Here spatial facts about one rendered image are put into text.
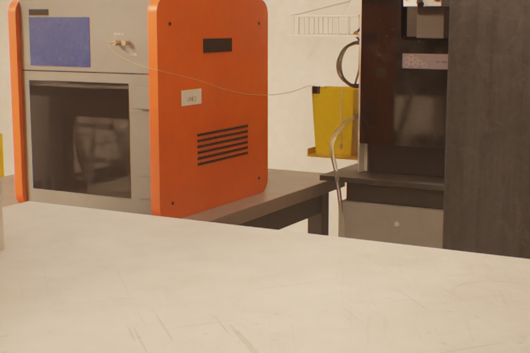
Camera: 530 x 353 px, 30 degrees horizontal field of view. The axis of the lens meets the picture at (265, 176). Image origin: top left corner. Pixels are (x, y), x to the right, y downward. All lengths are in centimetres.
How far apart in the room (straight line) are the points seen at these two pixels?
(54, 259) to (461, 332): 35
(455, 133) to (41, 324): 72
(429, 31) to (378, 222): 44
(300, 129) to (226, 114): 162
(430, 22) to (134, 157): 71
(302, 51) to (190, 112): 173
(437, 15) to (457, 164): 92
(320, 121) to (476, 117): 115
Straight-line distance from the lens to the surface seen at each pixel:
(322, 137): 235
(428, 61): 220
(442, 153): 224
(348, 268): 77
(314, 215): 237
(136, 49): 185
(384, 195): 222
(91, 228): 92
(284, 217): 223
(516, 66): 120
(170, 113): 185
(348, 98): 231
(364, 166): 231
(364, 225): 223
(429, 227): 217
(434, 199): 218
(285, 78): 364
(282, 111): 365
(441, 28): 213
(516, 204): 121
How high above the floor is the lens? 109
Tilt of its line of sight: 9 degrees down
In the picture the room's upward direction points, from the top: straight up
